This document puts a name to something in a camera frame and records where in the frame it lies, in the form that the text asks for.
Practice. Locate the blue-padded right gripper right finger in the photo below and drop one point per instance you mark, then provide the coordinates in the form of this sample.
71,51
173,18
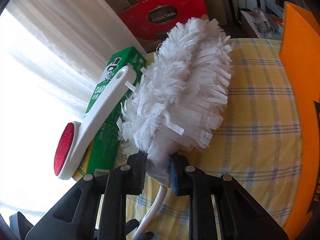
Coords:
181,182

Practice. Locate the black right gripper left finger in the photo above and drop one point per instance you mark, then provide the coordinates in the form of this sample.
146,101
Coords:
137,163

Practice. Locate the white fluffy duster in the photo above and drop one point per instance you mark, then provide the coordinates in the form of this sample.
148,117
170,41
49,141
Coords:
177,102

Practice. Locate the white lint brush red pad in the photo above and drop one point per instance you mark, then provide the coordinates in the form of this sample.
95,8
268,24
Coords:
77,136

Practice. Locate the green Darlie toothpaste box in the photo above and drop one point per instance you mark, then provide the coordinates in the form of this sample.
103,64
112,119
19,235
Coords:
101,153

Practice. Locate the yellow plaid cloth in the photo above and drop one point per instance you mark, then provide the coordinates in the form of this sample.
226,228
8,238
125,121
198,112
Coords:
259,141

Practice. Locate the white sheer curtain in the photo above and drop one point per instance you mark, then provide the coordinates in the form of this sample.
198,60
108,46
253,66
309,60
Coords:
53,53

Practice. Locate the red Ferrero Collection box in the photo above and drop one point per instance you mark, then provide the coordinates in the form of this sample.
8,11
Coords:
150,20

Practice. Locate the open box of clutter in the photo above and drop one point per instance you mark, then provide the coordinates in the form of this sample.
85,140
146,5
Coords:
264,23

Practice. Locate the orange cardboard box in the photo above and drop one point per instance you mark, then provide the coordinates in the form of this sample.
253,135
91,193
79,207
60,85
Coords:
299,55

